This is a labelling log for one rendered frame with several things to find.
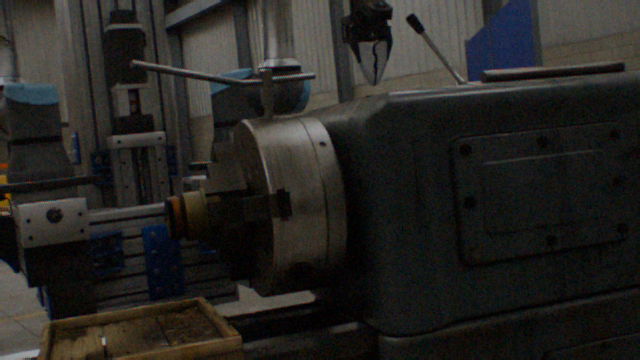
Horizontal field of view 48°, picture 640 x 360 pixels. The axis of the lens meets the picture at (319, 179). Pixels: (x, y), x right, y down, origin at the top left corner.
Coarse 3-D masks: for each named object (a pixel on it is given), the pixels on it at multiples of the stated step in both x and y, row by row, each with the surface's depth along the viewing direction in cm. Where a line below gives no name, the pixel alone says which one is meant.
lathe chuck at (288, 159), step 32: (256, 128) 121; (288, 128) 121; (256, 160) 119; (288, 160) 116; (256, 192) 122; (288, 192) 115; (320, 192) 116; (288, 224) 114; (320, 224) 116; (256, 256) 127; (288, 256) 116; (320, 256) 118; (256, 288) 130; (288, 288) 122
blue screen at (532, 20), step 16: (512, 0) 658; (528, 0) 596; (496, 16) 743; (512, 16) 665; (528, 16) 602; (480, 32) 853; (496, 32) 752; (512, 32) 672; (528, 32) 607; (464, 48) 988; (480, 48) 864; (496, 48) 761; (512, 48) 679; (528, 48) 613; (480, 64) 876; (496, 64) 770; (512, 64) 686; (528, 64) 619
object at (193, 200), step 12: (192, 192) 124; (168, 204) 121; (180, 204) 122; (192, 204) 121; (204, 204) 121; (168, 216) 126; (180, 216) 121; (192, 216) 121; (204, 216) 121; (168, 228) 126; (180, 228) 121; (192, 228) 121; (204, 228) 122; (216, 228) 124; (180, 240) 123; (192, 240) 123; (204, 240) 125
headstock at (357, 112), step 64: (384, 128) 113; (448, 128) 118; (512, 128) 122; (576, 128) 125; (384, 192) 113; (448, 192) 118; (512, 192) 121; (576, 192) 125; (384, 256) 114; (448, 256) 118; (512, 256) 121; (576, 256) 126; (384, 320) 116; (448, 320) 118
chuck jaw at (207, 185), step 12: (216, 144) 132; (228, 144) 133; (216, 156) 131; (228, 156) 131; (216, 168) 129; (228, 168) 130; (240, 168) 130; (204, 180) 127; (216, 180) 128; (228, 180) 128; (240, 180) 129; (204, 192) 126; (216, 192) 127; (228, 192) 128; (240, 192) 129; (252, 192) 130
